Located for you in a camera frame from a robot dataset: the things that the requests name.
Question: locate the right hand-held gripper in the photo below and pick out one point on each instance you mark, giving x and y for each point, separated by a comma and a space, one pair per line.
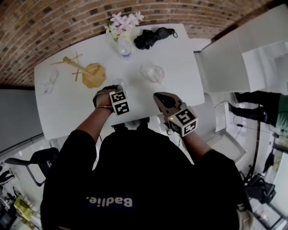
183, 120

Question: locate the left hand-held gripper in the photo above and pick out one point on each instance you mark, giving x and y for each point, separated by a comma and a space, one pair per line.
119, 103

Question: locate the clear glass cup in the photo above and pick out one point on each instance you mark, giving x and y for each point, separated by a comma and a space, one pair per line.
119, 83

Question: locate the wooden cup tree stand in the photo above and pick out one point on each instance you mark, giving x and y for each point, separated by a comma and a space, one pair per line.
93, 76

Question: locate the person's left forearm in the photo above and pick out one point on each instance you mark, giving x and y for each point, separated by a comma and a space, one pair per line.
94, 123

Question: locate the person's right forearm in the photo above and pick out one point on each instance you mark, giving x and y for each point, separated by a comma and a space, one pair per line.
195, 143

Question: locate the patterned glass cup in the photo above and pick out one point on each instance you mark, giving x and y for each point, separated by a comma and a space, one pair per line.
155, 73

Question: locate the person's left hand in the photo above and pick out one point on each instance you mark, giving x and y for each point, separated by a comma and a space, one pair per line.
103, 100

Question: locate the clear plastic water bottle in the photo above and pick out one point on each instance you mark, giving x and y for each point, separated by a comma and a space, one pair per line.
124, 49

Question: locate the folded black umbrella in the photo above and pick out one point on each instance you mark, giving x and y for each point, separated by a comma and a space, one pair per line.
148, 39

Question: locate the white cabinet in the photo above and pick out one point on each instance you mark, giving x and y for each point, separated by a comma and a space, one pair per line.
225, 67

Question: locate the pale glass vase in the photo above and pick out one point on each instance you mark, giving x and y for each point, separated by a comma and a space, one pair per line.
126, 36

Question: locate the white chair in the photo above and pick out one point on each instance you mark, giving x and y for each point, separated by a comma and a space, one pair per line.
225, 139

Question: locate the clear drinking glass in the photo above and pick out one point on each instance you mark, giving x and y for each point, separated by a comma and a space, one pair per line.
50, 84

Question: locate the person's black shirt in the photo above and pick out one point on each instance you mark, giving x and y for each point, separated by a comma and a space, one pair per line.
146, 179

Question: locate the pale pink flower bunch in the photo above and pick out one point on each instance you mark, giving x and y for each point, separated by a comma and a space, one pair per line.
121, 22

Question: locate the black office chair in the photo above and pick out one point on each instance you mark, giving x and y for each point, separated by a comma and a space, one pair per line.
42, 157

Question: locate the black bag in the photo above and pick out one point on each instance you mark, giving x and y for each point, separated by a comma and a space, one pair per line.
261, 186

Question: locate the yellow-green rack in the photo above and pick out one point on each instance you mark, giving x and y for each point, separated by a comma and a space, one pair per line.
22, 209

